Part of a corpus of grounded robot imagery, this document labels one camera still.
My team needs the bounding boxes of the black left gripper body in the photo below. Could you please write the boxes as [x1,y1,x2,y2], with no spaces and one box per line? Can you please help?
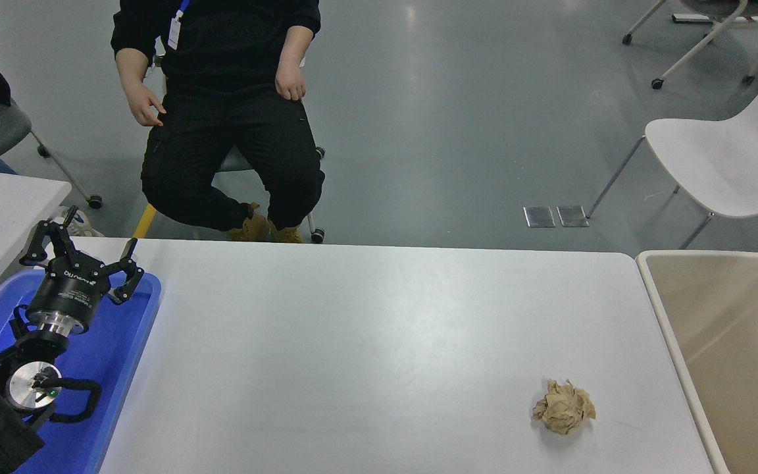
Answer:
[26,253,113,325]

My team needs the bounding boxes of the tan paper ball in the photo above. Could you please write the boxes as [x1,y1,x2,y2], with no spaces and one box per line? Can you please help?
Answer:
[532,379,597,436]

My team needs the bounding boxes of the person's right hand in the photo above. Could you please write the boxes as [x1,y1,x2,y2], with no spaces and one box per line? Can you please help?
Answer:
[130,82,168,127]

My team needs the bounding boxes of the person's left hand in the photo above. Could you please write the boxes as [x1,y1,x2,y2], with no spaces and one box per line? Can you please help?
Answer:
[275,63,307,102]

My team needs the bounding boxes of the white shoe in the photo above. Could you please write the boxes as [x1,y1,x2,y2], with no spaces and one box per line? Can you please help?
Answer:
[50,206,105,238]

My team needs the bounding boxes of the blue plastic tray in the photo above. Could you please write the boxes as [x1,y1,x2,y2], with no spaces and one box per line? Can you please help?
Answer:
[0,269,163,474]

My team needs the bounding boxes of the grey wheeled chair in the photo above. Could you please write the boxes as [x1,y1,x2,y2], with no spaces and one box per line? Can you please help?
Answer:
[0,99,103,210]

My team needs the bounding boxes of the seated person with badge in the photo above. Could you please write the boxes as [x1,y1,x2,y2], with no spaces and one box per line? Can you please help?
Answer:
[111,0,327,243]

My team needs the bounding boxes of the large pale plastic bin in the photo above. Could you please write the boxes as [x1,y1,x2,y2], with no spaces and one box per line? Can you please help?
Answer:
[636,249,758,474]

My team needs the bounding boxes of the white shell chair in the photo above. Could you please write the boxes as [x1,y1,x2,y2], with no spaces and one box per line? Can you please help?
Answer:
[586,53,758,254]

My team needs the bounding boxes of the white badge on blue lanyard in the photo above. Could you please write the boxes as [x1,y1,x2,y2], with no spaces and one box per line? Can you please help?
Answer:
[167,0,192,51]

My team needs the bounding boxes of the wheeled white frame chair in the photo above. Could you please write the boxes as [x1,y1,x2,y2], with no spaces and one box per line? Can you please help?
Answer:
[622,0,758,91]

